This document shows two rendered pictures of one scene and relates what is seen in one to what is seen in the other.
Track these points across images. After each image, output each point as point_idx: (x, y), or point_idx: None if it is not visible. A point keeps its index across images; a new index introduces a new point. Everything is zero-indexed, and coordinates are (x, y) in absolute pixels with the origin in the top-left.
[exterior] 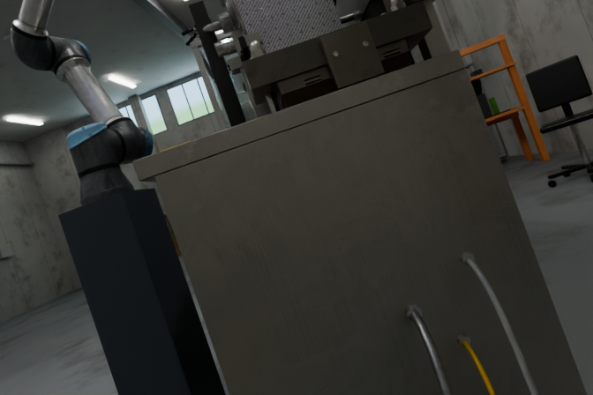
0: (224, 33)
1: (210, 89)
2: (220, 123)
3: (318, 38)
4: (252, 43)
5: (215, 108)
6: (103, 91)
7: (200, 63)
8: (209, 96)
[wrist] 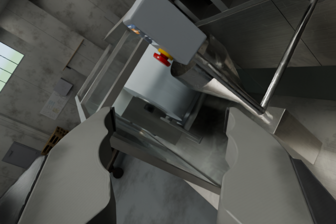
0: (116, 89)
1: (149, 158)
2: (182, 177)
3: None
4: None
5: (168, 168)
6: None
7: (118, 145)
8: (154, 165)
